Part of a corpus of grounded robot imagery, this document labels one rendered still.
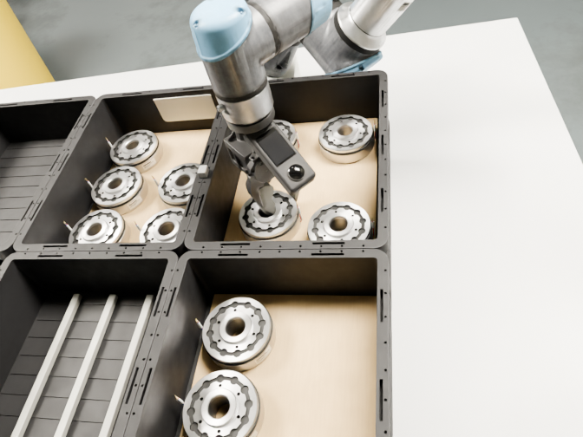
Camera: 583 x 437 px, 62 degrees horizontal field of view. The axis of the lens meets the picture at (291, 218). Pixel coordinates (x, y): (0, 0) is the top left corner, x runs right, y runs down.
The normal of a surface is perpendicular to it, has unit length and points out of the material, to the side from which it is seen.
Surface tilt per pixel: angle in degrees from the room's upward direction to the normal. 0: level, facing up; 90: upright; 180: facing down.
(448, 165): 0
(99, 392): 0
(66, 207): 90
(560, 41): 0
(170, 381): 90
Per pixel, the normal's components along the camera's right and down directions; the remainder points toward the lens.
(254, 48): 0.63, 0.38
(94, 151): 0.98, -0.02
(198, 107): -0.11, 0.79
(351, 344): -0.18, -0.62
